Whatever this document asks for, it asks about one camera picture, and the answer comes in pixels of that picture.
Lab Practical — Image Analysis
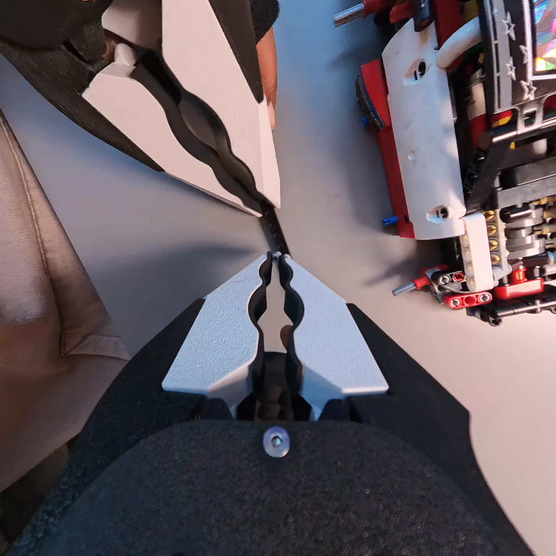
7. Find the long black lego beam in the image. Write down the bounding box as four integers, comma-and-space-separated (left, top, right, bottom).
259, 204, 291, 257

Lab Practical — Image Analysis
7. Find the person's left hand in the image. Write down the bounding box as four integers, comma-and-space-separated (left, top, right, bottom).
256, 28, 279, 129

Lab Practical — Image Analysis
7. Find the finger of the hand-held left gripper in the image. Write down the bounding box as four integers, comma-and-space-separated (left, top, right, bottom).
102, 0, 281, 209
82, 43, 263, 218

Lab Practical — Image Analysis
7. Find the lego race car model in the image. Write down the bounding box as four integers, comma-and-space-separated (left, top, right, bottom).
334, 0, 556, 326

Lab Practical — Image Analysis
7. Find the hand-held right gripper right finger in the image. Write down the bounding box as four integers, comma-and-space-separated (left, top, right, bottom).
278, 254, 389, 421

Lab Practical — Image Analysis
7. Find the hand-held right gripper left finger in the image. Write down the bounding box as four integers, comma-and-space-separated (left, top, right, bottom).
162, 254, 274, 420

